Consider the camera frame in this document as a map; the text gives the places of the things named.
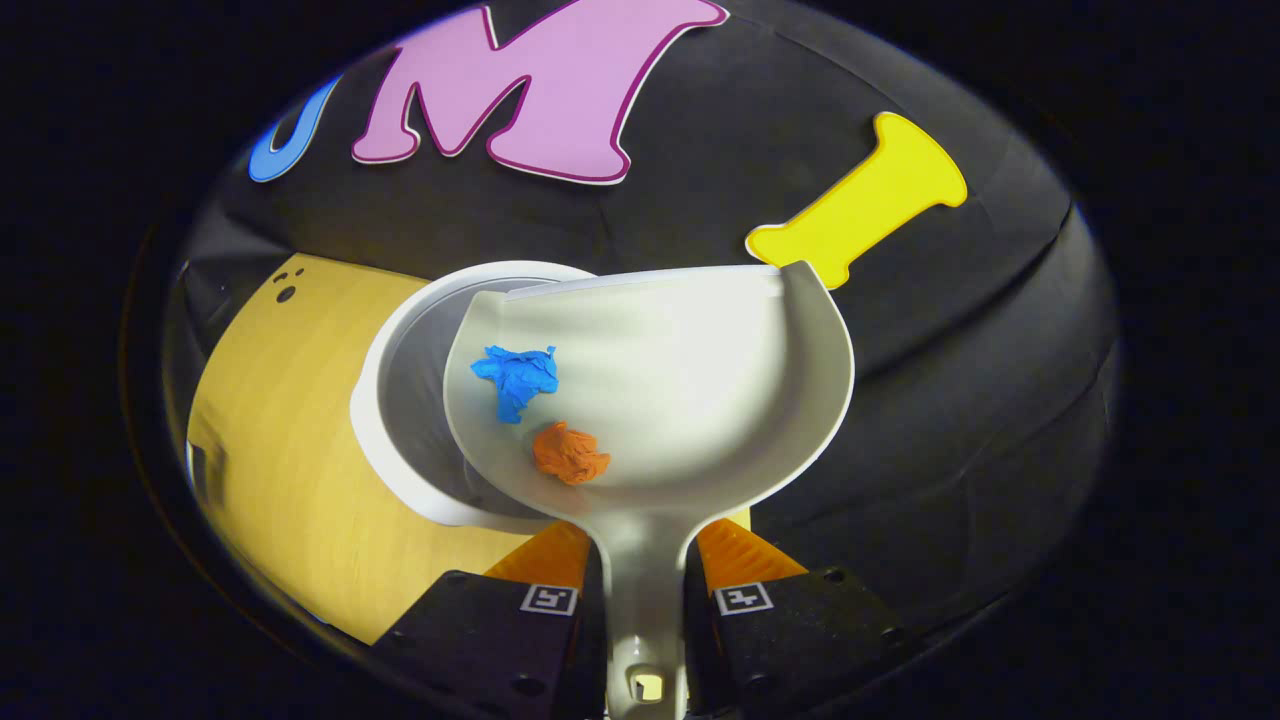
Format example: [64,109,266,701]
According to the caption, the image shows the white ribbed garbage bin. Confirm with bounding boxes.
[350,261,601,529]

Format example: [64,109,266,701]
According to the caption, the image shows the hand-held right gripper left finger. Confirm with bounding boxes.
[372,520,611,720]

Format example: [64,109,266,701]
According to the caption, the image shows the white plastic dustpan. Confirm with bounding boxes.
[443,261,856,720]

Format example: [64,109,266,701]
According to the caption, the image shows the blue paper trash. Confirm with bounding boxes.
[471,345,560,425]

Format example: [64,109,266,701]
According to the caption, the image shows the orange paper trash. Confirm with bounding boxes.
[531,421,612,486]

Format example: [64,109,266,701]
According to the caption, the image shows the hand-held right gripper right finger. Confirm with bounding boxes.
[685,518,906,716]

